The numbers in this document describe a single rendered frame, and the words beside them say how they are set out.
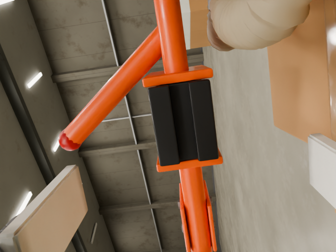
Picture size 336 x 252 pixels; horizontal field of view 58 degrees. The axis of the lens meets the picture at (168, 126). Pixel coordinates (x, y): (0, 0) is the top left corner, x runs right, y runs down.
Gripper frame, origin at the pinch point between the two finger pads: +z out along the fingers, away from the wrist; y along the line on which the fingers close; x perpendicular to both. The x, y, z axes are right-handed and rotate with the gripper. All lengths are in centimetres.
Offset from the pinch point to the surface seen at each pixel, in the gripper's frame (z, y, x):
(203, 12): 167, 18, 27
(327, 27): 13.0, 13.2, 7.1
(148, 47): 13.1, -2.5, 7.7
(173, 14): 11.1, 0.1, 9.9
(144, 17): 1207, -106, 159
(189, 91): 9.3, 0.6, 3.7
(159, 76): 10.0, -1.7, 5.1
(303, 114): 18.9, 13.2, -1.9
